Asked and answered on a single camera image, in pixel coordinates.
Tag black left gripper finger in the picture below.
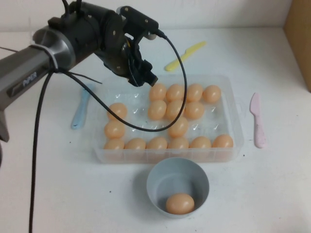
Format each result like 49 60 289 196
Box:
125 57 143 87
137 59 159 87

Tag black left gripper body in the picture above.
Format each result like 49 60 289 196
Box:
96 11 131 79

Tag orange plastic egg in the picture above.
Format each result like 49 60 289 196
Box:
184 83 204 102
166 100 186 120
104 120 126 139
166 193 195 215
107 102 128 121
104 137 125 150
167 137 190 150
168 116 190 138
147 100 168 121
212 134 234 149
202 84 222 103
148 83 167 102
184 101 205 120
146 136 168 150
124 137 147 150
189 135 212 150
166 83 186 102

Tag clear plastic egg box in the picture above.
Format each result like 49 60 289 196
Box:
93 74 245 164

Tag brown cardboard box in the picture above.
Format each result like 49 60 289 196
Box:
284 0 311 93

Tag yellow plastic knife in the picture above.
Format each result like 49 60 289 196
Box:
165 41 207 72

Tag blue plastic fork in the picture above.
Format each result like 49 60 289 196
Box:
70 83 94 130

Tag blue-grey round bowl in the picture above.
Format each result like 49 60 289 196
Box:
146 157 210 219

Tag pink plastic knife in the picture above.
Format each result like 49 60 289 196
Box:
249 92 267 150

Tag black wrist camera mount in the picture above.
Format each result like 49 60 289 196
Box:
116 5 168 41

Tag thin black camera cable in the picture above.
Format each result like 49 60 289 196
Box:
58 29 189 132

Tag white cable tie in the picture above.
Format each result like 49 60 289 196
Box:
31 44 60 73

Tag thick black cable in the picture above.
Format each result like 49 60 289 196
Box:
28 71 53 233

